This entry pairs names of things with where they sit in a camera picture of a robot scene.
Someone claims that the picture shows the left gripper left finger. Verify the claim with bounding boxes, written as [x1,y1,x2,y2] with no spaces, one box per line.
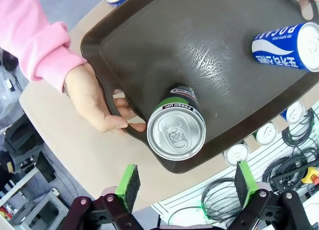
[59,164,146,230]

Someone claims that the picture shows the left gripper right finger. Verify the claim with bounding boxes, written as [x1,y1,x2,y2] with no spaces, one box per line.
[227,160,314,230]

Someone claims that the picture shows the black Pepsi can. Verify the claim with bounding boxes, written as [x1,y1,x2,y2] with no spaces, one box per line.
[146,83,207,162]
[222,142,250,167]

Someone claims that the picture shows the dark brown serving tray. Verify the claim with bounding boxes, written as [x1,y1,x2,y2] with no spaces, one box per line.
[80,0,319,176]

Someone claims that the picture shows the person's right forearm pink sleeve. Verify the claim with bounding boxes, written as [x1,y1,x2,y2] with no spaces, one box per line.
[0,0,88,93]

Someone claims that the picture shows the person's right hand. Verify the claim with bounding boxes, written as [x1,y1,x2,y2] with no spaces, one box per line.
[63,62,147,134]

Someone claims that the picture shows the person's left hand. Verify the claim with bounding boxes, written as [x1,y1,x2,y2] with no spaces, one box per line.
[290,0,319,21]

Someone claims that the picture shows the green Chilsung cider can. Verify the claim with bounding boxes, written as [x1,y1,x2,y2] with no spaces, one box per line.
[252,121,279,146]

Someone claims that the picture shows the yellow red emergency stop button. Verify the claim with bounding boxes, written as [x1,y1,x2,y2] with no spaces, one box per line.
[301,166,319,185]

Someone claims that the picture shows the clear plastic storage bin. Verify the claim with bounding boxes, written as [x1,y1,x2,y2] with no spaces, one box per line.
[9,189,70,230]

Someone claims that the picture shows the black equipment case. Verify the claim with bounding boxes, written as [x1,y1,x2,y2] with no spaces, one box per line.
[3,114,58,182]

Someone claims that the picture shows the black coiled cable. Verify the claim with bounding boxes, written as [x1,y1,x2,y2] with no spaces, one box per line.
[263,154,319,192]
[200,178,240,225]
[281,107,319,155]

